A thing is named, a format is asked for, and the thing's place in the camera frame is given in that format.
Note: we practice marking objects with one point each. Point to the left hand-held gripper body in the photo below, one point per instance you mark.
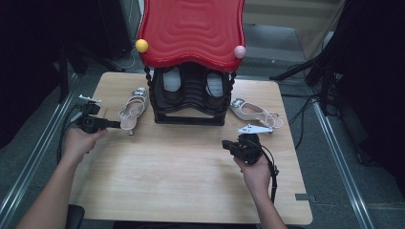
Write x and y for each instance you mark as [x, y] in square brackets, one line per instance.
[90, 124]

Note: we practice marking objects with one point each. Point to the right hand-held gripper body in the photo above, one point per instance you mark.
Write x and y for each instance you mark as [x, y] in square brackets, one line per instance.
[248, 148]

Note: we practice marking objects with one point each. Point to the black leather shoe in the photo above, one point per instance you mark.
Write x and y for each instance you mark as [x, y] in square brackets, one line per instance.
[215, 86]
[172, 81]

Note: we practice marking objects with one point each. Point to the red and black shoe rack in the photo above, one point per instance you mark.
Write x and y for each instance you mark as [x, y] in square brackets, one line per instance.
[191, 31]

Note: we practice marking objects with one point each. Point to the person's left hand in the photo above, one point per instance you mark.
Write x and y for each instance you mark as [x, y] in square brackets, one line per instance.
[78, 144]

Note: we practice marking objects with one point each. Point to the person's right hand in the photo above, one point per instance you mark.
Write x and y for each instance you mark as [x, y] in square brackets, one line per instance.
[258, 178]

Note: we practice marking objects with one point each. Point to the black upright stand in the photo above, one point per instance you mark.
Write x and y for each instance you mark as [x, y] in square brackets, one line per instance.
[63, 82]

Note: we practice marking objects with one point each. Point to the grey tape strip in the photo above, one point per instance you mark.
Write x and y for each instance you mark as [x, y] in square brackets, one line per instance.
[304, 197]

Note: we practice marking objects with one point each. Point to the yellow ball knob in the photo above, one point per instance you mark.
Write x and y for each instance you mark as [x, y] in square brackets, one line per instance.
[142, 45]

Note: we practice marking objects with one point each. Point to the black curtain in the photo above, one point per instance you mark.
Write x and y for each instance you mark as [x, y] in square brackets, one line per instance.
[375, 95]
[25, 63]

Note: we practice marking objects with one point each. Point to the pink ball knob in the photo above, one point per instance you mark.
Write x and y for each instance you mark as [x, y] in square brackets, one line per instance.
[240, 52]

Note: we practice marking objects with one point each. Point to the black chair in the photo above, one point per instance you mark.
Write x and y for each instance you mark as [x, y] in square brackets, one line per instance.
[75, 218]

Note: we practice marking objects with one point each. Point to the black tripod stand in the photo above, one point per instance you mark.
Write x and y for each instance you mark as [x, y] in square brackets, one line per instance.
[324, 86]

